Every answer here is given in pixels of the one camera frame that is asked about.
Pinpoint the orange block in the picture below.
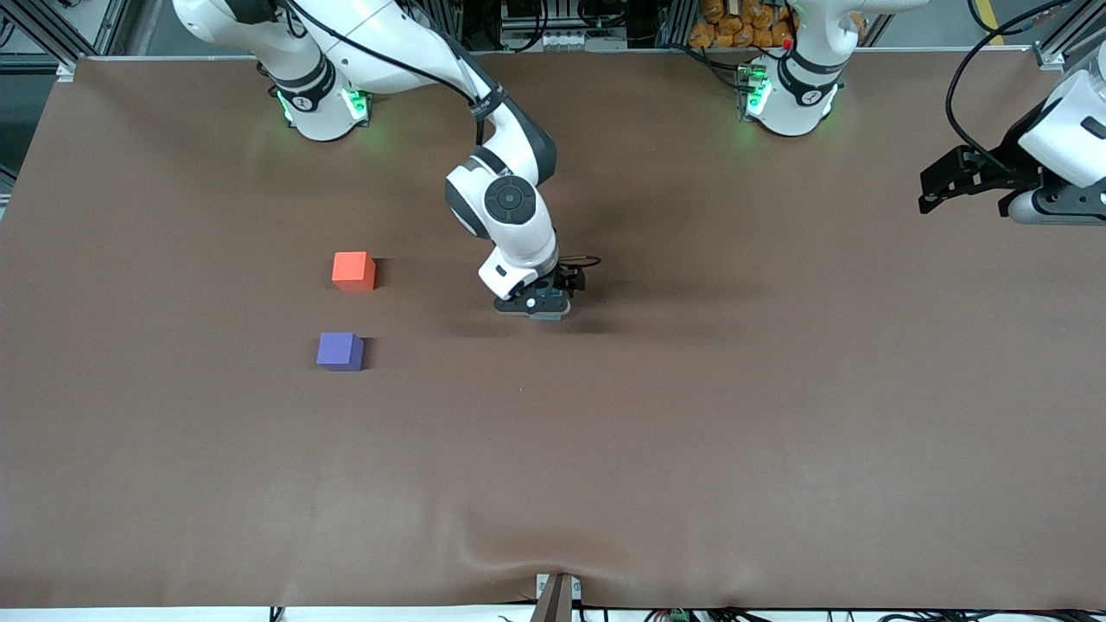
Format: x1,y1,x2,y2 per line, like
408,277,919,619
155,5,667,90
332,251,378,293

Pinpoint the white power strip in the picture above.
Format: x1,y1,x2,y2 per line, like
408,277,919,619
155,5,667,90
534,30,625,51

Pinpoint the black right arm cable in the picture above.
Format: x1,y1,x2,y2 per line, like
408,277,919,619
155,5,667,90
276,0,602,270

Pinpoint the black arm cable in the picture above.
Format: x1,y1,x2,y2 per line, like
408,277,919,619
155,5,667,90
276,0,602,270
944,0,1106,165

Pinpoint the bag of orange fruit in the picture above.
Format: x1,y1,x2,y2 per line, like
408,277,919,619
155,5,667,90
689,0,796,49

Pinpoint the brown table cover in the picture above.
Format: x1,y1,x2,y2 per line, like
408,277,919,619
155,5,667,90
0,48,1106,611

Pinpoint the aluminium frame profile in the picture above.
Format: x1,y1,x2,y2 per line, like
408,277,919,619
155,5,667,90
1033,0,1106,72
0,0,130,84

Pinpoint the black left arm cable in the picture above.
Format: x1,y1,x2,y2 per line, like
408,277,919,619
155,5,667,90
944,0,1106,165

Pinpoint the purple block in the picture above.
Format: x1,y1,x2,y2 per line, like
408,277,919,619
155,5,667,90
315,332,365,372

